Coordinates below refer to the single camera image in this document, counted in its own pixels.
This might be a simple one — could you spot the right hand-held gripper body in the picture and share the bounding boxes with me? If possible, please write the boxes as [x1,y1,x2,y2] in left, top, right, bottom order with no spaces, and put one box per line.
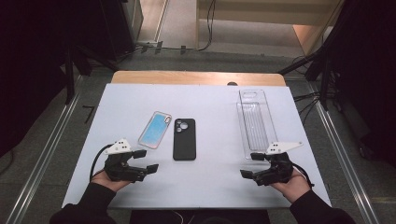
[250,141,304,187]

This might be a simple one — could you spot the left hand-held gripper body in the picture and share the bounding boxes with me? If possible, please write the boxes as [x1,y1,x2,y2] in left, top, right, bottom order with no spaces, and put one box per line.
[103,138,149,184]

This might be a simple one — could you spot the blue iridescent phone case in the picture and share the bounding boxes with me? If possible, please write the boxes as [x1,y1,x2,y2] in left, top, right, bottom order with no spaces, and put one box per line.
[137,110,173,149]

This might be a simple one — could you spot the clear plastic packaging tray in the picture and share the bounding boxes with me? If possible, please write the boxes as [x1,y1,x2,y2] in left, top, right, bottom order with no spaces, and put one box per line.
[235,89,279,161]

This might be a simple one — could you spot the black phone case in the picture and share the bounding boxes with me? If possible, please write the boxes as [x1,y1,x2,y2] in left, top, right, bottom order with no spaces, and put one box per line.
[172,118,197,161]

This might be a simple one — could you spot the person's left hand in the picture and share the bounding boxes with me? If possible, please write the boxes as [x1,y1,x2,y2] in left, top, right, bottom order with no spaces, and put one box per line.
[91,169,132,192]

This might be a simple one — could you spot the person's right hand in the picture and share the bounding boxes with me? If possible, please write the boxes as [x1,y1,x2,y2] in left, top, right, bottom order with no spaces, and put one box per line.
[270,167,312,203]

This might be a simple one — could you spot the person's dark clothing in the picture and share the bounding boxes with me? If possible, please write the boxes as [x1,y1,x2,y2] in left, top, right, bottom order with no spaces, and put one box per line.
[129,209,271,224]

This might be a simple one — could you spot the wooden table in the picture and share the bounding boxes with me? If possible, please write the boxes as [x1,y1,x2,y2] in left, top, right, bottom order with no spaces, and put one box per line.
[110,70,287,88]

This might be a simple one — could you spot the black stand legs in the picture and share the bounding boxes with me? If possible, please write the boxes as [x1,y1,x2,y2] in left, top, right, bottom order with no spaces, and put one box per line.
[278,46,339,111]
[64,43,120,105]

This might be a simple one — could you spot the black cabinet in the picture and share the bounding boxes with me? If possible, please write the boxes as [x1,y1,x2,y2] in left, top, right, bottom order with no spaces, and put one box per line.
[71,0,144,62]

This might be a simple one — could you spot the black curtain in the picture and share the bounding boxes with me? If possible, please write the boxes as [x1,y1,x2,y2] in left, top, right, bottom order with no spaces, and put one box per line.
[0,0,74,158]
[326,0,396,167]

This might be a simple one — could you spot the beige wooden shelf unit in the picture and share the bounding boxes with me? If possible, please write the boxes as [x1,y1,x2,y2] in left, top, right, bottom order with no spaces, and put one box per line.
[195,0,344,56]

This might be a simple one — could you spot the left hand-held gripper cable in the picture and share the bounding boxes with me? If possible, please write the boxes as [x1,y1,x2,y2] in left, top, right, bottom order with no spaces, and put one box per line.
[89,143,114,183]

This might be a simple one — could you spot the hand-held gripper cable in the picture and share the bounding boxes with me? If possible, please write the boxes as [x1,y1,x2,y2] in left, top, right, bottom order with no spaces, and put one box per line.
[89,143,114,183]
[292,162,316,188]

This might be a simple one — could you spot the right hand-held gripper cable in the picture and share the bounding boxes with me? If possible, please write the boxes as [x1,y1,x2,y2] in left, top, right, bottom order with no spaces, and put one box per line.
[292,162,316,188]

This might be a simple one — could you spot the thin white cable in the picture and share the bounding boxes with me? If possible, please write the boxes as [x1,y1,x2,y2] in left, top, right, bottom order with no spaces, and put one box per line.
[169,210,195,224]

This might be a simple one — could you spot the metal floor rail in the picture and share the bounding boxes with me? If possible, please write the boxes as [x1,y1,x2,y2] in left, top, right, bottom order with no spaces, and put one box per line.
[312,99,380,224]
[6,92,81,224]

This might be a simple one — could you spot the black floor cables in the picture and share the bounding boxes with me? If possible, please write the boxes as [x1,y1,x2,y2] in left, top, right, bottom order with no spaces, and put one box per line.
[292,90,323,125]

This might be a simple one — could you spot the black hanging cable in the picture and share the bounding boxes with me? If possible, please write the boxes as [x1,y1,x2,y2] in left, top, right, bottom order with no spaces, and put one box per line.
[198,0,218,52]

